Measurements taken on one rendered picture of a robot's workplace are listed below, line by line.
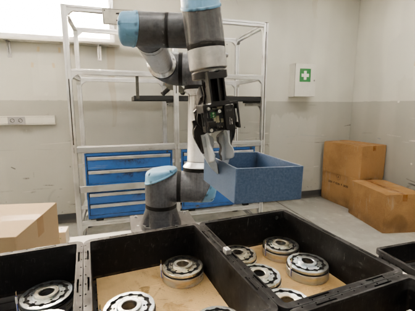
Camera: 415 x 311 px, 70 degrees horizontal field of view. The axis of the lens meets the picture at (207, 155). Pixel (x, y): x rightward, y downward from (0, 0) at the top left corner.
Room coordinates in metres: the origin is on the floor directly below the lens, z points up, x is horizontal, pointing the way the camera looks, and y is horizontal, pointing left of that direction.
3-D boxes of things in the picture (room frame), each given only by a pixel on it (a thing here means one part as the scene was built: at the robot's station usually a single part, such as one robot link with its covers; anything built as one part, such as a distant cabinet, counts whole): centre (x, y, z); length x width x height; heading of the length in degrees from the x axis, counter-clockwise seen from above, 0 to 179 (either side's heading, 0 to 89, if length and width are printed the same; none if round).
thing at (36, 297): (0.57, 0.34, 0.86); 0.05 x 0.05 x 0.01
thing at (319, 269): (0.70, -0.26, 0.86); 0.10 x 0.10 x 0.01
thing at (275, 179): (0.66, -0.09, 1.10); 0.20 x 0.15 x 0.07; 18
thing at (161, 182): (1.06, 0.16, 0.97); 0.13 x 0.12 x 0.14; 92
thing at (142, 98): (2.86, 0.10, 1.32); 1.20 x 0.45 x 0.06; 107
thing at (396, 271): (0.67, -0.19, 0.92); 0.40 x 0.30 x 0.02; 22
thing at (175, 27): (0.70, 0.03, 1.42); 0.11 x 0.11 x 0.08; 2
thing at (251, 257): (0.75, -0.08, 0.86); 0.10 x 0.10 x 0.01
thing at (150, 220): (1.06, 0.17, 0.85); 0.15 x 0.15 x 0.10
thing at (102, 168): (2.45, 0.65, 0.60); 0.72 x 0.03 x 0.56; 107
